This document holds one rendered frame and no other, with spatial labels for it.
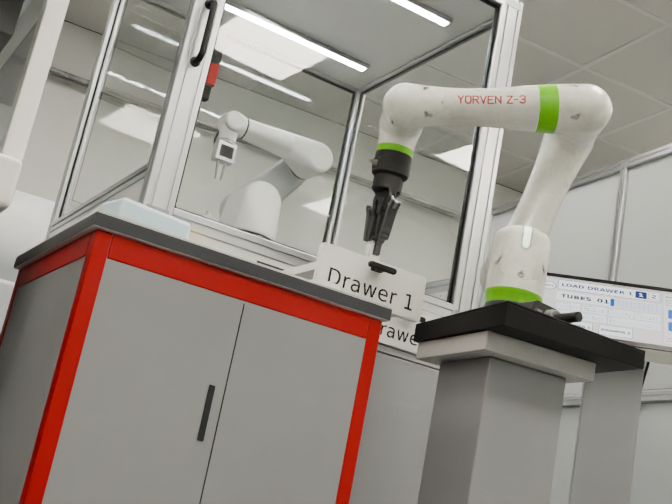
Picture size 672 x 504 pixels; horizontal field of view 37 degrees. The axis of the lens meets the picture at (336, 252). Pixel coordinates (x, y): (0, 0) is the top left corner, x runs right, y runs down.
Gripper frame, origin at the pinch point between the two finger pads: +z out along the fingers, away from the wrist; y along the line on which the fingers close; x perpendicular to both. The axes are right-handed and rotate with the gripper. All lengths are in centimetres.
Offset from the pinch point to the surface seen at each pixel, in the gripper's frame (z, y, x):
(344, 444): 47, 40, -18
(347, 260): 5.8, 11.6, -12.1
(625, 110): -172, -190, 234
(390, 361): 20.2, -22.3, 24.3
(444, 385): 28.8, 25.7, 10.8
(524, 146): -167, -273, 233
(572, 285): -18, -23, 81
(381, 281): 7.9, 11.5, -2.2
